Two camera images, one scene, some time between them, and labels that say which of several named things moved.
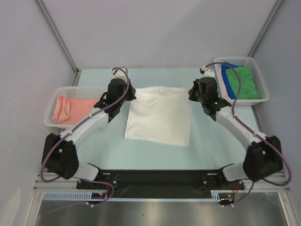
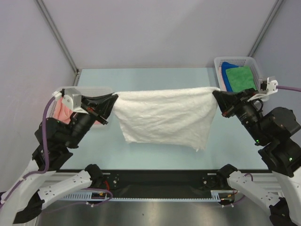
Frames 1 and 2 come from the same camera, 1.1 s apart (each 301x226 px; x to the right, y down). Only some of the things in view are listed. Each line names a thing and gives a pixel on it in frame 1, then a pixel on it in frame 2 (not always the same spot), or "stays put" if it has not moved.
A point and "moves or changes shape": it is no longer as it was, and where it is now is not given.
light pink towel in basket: x=225 y=89 stays put
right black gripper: x=193 y=92 -> x=232 y=106
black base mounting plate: x=134 y=182 stays put
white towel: x=160 y=114 moves or changes shape
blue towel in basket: x=225 y=66 stays put
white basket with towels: x=253 y=88 stays put
